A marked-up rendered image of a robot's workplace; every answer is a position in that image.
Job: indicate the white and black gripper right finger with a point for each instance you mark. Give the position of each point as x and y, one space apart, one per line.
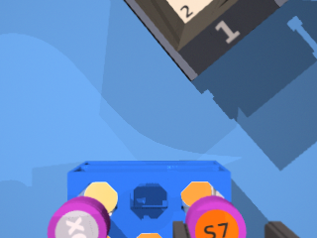
276 229

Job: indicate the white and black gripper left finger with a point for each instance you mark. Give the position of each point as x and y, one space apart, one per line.
180 229

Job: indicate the blue bench mat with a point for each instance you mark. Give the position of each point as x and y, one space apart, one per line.
84 80

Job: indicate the blue tube rack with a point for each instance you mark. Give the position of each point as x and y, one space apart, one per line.
146 183

